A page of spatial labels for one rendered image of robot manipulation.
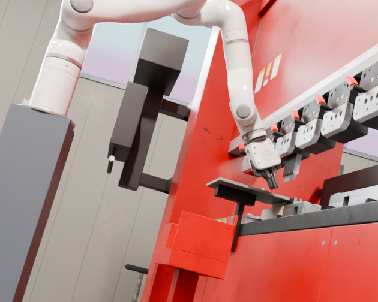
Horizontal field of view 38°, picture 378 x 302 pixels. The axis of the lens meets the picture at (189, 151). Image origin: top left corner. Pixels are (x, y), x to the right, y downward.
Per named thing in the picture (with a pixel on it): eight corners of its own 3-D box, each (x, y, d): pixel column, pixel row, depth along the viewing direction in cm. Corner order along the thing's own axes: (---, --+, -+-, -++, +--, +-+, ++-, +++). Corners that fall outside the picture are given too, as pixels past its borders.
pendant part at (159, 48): (103, 182, 339) (140, 59, 359) (142, 193, 342) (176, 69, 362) (105, 169, 289) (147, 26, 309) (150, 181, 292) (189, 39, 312)
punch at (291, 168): (281, 181, 207) (286, 157, 210) (285, 183, 208) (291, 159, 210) (291, 178, 198) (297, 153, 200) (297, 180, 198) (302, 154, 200)
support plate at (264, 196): (206, 186, 205) (206, 183, 205) (270, 205, 209) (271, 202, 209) (219, 179, 187) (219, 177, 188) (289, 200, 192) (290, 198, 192)
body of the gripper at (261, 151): (248, 138, 183) (260, 169, 181) (272, 132, 187) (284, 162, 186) (237, 145, 189) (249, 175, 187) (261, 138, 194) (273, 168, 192)
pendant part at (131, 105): (106, 157, 334) (122, 103, 342) (125, 163, 335) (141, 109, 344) (108, 142, 291) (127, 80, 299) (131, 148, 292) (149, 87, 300)
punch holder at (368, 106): (351, 122, 156) (360, 69, 160) (377, 130, 158) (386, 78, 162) (380, 108, 142) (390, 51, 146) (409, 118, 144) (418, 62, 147)
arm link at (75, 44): (44, 52, 167) (67, -16, 173) (42, 71, 185) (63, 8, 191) (82, 65, 170) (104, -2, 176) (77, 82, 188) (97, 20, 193)
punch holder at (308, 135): (294, 148, 195) (303, 105, 199) (315, 154, 196) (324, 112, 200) (312, 139, 180) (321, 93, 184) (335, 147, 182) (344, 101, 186)
